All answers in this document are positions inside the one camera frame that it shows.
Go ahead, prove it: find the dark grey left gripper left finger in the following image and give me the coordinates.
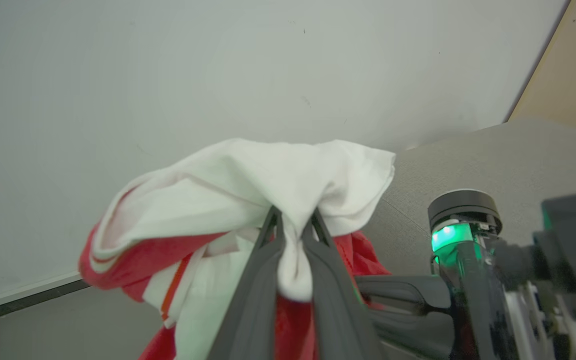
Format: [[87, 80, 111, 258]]
[[207, 206, 287, 360]]

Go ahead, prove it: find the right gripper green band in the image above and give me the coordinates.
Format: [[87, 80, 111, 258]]
[[354, 188, 520, 360]]

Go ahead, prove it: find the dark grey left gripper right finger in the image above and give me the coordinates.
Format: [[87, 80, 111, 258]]
[[301, 209, 385, 360]]

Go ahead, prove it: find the white and red garment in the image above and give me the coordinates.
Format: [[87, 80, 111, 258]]
[[78, 138, 397, 360]]

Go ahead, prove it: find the grey fabric sofa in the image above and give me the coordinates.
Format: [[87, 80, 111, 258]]
[[363, 117, 576, 281]]

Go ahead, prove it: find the beige wooden panel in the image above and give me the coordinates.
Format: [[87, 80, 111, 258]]
[[506, 0, 576, 142]]

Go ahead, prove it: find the dark grey wrist camera box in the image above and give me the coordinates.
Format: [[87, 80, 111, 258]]
[[493, 187, 576, 321]]

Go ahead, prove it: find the white and black wall baseboard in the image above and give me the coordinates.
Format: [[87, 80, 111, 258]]
[[0, 271, 91, 327]]

